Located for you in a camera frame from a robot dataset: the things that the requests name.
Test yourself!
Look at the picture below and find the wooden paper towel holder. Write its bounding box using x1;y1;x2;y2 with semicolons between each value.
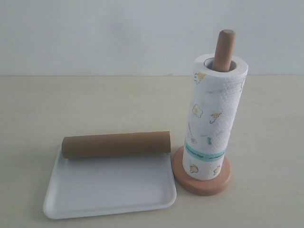
172;29;236;196

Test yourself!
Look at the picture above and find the printed white paper towel roll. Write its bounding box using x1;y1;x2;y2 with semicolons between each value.
182;54;248;181

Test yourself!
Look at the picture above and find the brown cardboard tube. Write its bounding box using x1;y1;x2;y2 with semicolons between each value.
61;131;171;159

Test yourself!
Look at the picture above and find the white rectangular plastic tray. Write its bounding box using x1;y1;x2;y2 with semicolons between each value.
43;152;177;219

